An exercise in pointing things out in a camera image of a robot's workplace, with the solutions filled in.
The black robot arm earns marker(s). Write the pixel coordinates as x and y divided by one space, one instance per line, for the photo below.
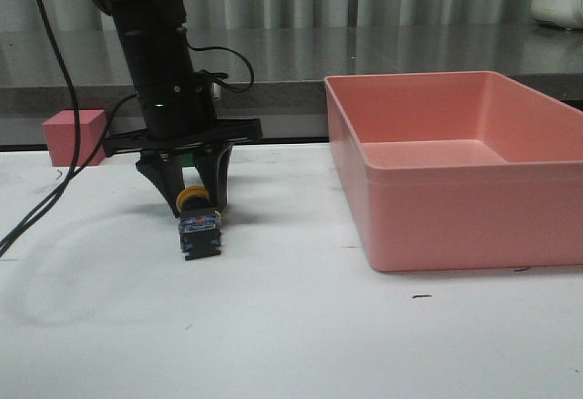
154 42

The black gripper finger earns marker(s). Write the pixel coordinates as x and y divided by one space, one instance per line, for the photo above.
164 172
212 162

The pink cube block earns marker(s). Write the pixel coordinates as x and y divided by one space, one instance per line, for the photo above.
60 134

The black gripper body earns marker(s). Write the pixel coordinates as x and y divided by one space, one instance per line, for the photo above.
181 114

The yellow push button switch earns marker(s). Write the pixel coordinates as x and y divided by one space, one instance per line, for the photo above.
199 224

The pink plastic bin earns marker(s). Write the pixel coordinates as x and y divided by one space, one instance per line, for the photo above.
457 170

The green cube block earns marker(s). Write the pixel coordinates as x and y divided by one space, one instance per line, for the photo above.
187 160

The dark grey counter shelf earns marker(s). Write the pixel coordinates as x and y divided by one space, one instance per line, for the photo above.
289 65

